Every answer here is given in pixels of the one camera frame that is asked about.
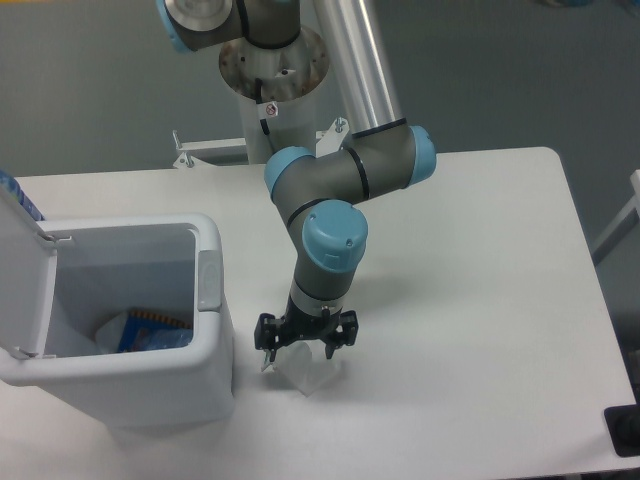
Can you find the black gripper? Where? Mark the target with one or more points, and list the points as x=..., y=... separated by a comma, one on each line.
x=335, y=330

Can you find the clear plastic wrapper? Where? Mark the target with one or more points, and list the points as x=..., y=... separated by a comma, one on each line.
x=302, y=366

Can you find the clear plastic water bottle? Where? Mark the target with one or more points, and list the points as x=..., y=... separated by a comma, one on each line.
x=151, y=340

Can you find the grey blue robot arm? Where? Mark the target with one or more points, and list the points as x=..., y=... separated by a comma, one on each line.
x=317, y=197

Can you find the white trash can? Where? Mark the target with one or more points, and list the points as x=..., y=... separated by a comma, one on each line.
x=61, y=281

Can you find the blue snack package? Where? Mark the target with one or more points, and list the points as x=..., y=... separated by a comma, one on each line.
x=139, y=320

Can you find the white crumpled paper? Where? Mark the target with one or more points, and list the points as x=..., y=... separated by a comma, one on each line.
x=109, y=335

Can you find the black table clamp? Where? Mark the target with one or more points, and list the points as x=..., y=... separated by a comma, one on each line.
x=623, y=426

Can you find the blue patterned object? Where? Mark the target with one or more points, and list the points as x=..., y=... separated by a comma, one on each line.
x=13, y=187

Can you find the white middle support bracket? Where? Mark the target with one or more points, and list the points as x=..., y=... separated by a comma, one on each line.
x=333, y=138

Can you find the white support bracket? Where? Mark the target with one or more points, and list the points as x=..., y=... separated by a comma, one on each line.
x=222, y=152
x=333, y=138

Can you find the white left support bracket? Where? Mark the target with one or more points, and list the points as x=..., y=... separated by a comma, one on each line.
x=222, y=152

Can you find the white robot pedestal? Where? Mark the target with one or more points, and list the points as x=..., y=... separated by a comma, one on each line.
x=276, y=91

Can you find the white frame at right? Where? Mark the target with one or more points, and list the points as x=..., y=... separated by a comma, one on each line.
x=621, y=225

